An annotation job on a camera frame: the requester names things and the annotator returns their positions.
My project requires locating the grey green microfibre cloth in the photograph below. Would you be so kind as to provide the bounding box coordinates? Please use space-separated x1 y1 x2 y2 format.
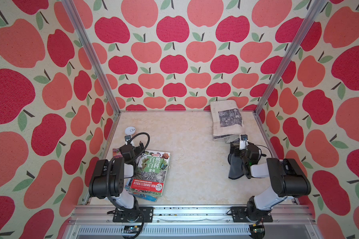
228 143 245 180

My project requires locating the red green cover book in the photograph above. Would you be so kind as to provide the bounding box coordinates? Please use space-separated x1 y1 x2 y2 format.
129 150 171 197

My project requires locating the blue robot sunflower magazine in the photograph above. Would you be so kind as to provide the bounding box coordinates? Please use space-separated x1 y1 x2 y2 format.
125 178 158 202

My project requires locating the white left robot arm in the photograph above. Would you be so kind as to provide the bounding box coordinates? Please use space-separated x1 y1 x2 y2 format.
89 143 145 221

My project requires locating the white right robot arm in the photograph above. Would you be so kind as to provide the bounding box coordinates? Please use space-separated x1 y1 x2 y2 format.
237 144 311 222

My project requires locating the purple candy bag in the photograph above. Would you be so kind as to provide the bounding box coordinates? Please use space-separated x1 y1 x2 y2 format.
112 148 123 158

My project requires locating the clear tape roll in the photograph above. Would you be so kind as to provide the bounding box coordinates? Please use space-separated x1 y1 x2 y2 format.
125 126 136 135

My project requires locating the cream printed canvas bag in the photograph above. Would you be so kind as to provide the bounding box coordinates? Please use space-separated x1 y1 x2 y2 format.
210 100 245 143

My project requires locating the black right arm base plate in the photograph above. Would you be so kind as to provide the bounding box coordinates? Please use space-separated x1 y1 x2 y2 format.
226 206 273 223

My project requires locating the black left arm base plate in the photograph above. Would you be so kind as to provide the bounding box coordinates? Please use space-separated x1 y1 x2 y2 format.
107 207 154 223

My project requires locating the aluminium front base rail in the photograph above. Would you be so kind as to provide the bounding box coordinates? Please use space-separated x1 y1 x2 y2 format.
62 204 323 239

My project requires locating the left rear aluminium corner post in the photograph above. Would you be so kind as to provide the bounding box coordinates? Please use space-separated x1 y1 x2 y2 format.
62 0 121 117

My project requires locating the aluminium corner post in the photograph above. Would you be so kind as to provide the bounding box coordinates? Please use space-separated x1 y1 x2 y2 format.
62 0 121 117
254 0 327 117

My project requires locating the right rear aluminium corner post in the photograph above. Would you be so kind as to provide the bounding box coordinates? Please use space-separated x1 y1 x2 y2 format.
254 0 327 117

